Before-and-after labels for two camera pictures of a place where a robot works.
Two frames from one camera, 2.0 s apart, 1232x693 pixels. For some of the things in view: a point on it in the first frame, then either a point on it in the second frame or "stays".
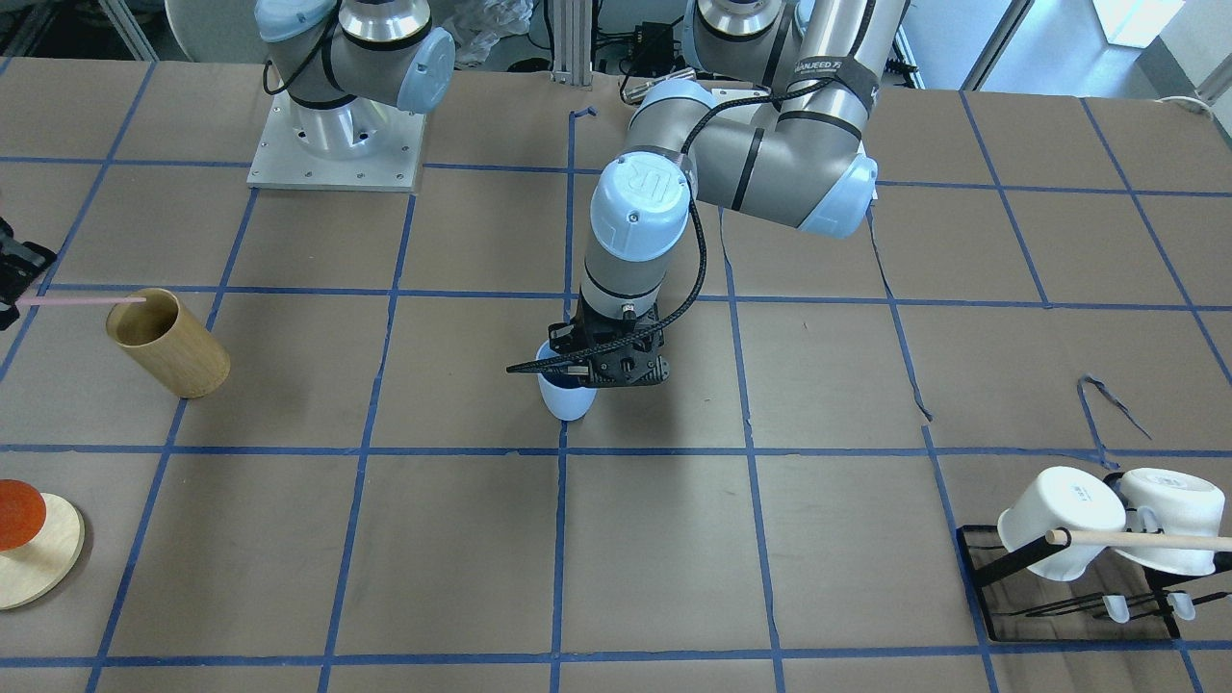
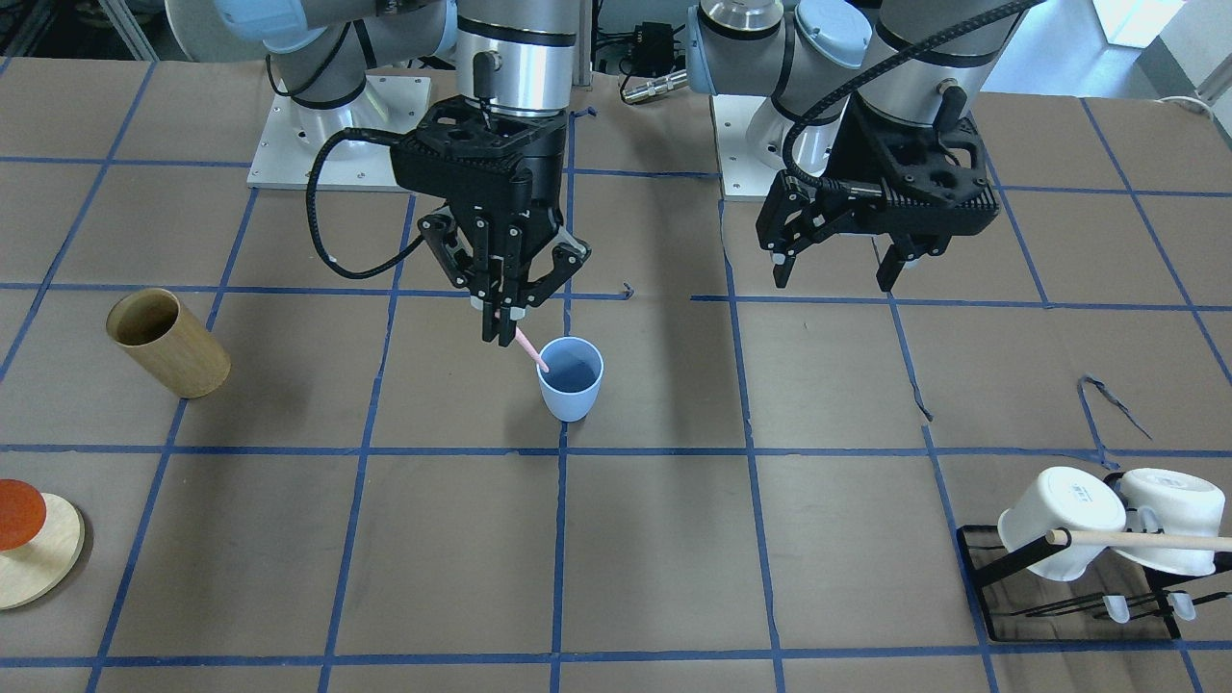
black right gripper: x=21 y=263 -> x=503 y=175
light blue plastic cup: x=567 y=402 stays
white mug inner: x=1061 y=498 stays
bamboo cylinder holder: x=159 y=334 stays
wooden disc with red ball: x=32 y=570 stays
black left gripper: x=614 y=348 -> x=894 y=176
